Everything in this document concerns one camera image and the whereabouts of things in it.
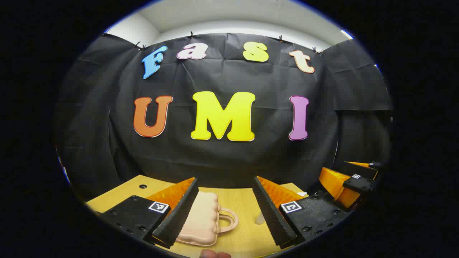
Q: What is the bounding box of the black backdrop cloth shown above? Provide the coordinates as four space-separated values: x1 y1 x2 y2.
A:
54 32 393 201

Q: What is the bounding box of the row of black cloth clips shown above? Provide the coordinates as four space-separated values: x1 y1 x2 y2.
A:
133 32 325 55

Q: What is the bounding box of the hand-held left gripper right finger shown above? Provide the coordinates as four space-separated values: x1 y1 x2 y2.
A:
253 176 354 246

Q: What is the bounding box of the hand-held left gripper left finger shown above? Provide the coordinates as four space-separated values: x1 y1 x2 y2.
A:
94 177 199 248

